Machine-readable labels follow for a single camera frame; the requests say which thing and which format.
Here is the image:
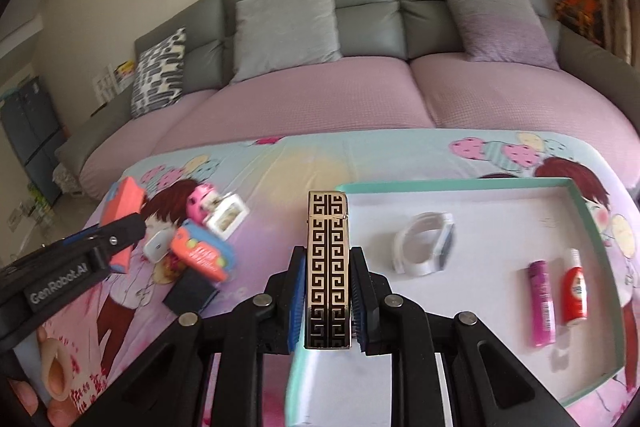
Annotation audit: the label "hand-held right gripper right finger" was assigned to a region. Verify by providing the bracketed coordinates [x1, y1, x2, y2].
[350, 247, 583, 427]

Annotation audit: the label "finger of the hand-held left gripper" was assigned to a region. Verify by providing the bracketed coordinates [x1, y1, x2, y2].
[37, 227, 108, 253]
[87, 212, 147, 275]

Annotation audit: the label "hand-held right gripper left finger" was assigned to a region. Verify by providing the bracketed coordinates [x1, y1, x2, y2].
[70, 246, 307, 427]

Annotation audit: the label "coral and blue case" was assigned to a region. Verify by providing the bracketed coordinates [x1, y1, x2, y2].
[100, 177, 147, 275]

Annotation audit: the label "white charger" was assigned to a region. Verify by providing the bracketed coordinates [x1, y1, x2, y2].
[142, 227, 176, 264]

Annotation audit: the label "gold patterned lighter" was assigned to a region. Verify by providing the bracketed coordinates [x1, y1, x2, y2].
[304, 190, 353, 350]

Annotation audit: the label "orange and blue case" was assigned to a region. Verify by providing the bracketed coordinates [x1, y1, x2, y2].
[169, 221, 236, 283]

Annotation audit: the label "pink smartwatch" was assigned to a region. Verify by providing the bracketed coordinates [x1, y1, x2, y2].
[186, 184, 223, 225]

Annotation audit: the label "black box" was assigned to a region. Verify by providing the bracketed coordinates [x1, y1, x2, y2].
[162, 269, 221, 315]

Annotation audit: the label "white smartwatch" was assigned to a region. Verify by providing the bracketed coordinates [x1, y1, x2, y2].
[391, 212, 457, 278]

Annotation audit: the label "white square frame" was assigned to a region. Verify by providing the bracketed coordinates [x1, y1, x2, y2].
[205, 192, 250, 239]

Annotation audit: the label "teal box tray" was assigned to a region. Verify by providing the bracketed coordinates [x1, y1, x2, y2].
[285, 177, 628, 427]

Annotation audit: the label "pink lighter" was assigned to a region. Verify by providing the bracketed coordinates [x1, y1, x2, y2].
[527, 259, 557, 348]

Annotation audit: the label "red and white bottle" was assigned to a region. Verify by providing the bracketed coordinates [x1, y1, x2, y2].
[560, 248, 590, 327]

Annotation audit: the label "person's left hand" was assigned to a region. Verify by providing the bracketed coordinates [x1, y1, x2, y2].
[7, 379, 78, 427]

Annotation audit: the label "colourful boxes on floor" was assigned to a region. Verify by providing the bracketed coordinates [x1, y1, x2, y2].
[7, 187, 53, 228]

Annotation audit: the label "lace covered stool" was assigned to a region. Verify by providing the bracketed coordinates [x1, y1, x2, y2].
[52, 162, 86, 196]

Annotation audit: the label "blue cabinet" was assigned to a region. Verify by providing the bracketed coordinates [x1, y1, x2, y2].
[0, 76, 68, 202]

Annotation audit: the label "printed cartoon blanket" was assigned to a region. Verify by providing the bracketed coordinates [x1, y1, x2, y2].
[0, 129, 640, 427]

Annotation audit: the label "white magazine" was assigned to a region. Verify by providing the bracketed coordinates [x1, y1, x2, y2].
[92, 64, 121, 102]

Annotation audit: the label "yellow booklet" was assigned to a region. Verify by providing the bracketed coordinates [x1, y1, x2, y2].
[112, 59, 136, 90]

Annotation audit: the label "black white patterned pillow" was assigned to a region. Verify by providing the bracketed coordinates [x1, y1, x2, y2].
[130, 27, 187, 118]

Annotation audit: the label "purple sofa cover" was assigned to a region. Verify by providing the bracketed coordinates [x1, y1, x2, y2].
[80, 54, 640, 202]

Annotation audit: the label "purple grey cushion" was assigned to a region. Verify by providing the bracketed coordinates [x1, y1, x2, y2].
[434, 0, 561, 72]

